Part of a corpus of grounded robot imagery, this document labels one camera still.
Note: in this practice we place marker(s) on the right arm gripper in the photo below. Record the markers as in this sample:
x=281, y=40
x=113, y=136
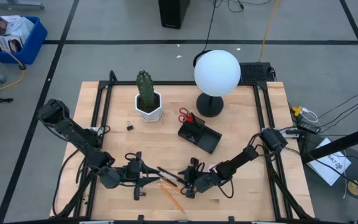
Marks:
x=197, y=179

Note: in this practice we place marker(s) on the black computer tower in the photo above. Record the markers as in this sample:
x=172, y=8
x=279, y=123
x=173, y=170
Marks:
x=174, y=14

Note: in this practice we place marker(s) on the white printed paper sheet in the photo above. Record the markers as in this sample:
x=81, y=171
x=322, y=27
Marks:
x=331, y=168

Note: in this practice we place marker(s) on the white hexagonal plant pot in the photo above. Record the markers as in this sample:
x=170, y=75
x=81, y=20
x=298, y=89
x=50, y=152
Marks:
x=149, y=116

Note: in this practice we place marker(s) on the blue plastic bin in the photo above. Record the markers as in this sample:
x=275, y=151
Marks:
x=33, y=46

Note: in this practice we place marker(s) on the black pen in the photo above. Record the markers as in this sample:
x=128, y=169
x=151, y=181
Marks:
x=169, y=174
x=168, y=181

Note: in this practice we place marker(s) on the black binder clip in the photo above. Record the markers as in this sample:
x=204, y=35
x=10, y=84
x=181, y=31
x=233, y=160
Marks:
x=130, y=127
x=191, y=137

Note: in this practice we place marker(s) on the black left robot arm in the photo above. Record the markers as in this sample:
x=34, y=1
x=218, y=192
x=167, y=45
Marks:
x=73, y=133

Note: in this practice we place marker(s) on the white printed cartons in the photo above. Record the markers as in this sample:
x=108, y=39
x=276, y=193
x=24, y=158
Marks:
x=17, y=26

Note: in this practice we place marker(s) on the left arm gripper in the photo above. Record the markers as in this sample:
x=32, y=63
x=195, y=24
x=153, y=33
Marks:
x=133, y=172

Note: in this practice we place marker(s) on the white globe lamp black base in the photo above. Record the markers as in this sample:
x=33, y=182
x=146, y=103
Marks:
x=217, y=73

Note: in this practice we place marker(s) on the yellow plug connector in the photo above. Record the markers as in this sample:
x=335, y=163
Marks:
x=297, y=110

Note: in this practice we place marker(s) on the green cactus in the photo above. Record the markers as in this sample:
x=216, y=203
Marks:
x=145, y=90

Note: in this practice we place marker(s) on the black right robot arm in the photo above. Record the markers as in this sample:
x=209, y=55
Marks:
x=238, y=161

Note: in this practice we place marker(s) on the black vented box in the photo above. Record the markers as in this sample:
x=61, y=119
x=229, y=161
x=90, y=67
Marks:
x=255, y=72

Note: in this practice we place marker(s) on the silver aluminium bar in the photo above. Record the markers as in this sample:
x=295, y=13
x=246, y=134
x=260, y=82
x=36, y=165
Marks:
x=264, y=222
x=96, y=222

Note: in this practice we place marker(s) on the black mesh desk organizer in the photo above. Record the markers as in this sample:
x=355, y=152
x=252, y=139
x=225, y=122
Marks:
x=207, y=141

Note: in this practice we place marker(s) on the black diagonal beam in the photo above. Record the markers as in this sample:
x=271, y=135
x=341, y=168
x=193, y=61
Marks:
x=346, y=141

